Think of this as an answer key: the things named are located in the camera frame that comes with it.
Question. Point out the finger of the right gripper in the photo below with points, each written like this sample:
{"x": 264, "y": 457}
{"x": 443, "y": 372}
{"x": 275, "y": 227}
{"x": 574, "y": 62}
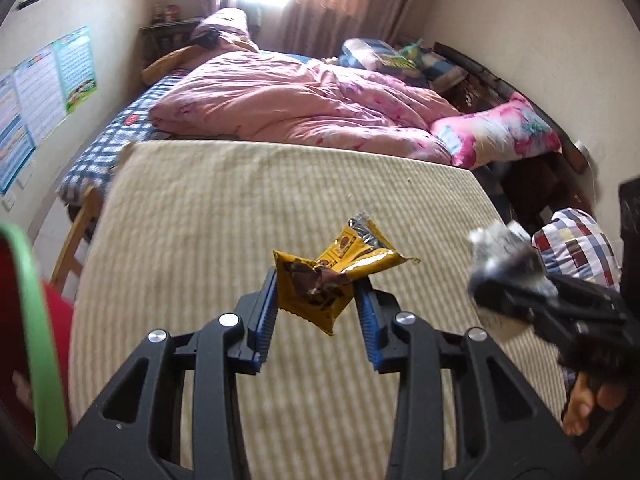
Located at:
{"x": 580, "y": 306}

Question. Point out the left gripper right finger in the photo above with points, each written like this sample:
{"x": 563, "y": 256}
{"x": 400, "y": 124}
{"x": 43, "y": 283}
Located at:
{"x": 464, "y": 410}

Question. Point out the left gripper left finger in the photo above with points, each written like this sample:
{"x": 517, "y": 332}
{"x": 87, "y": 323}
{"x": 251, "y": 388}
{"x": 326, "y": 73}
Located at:
{"x": 172, "y": 410}

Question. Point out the silver wrapper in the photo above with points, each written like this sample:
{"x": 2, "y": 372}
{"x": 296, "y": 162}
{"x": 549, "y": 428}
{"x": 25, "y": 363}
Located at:
{"x": 503, "y": 254}

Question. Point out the yellow chocolate snack wrapper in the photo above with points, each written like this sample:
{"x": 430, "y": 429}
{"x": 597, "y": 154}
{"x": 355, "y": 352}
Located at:
{"x": 318, "y": 290}

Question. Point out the right hand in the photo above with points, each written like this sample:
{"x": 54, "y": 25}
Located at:
{"x": 583, "y": 401}

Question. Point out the plaid cloth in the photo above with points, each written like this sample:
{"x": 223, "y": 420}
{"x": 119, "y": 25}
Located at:
{"x": 573, "y": 244}

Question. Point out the red bin with green rim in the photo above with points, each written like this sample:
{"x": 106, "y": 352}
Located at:
{"x": 35, "y": 336}

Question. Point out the pink floral pillow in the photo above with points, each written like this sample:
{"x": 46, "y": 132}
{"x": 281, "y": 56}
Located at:
{"x": 510, "y": 131}

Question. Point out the yellow checked mattress pad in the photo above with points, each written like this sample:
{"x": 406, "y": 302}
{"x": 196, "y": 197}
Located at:
{"x": 190, "y": 227}

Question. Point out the wooden chair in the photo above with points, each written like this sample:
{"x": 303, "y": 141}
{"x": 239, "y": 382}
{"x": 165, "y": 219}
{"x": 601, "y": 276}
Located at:
{"x": 83, "y": 227}

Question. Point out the blue checked bed sheet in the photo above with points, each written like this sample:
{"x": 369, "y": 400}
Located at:
{"x": 95, "y": 166}

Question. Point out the folded blue clothes pile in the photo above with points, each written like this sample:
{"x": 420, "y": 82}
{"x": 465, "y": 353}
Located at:
{"x": 413, "y": 64}

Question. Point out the pink quilt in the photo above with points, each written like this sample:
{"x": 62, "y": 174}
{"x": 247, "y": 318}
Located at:
{"x": 274, "y": 98}

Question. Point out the pink patterned curtain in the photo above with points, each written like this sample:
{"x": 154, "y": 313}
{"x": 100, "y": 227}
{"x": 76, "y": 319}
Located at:
{"x": 319, "y": 28}

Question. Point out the dark wooden nightstand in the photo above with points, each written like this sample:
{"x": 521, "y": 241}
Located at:
{"x": 162, "y": 38}

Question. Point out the wall posters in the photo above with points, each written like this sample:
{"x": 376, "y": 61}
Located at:
{"x": 38, "y": 94}

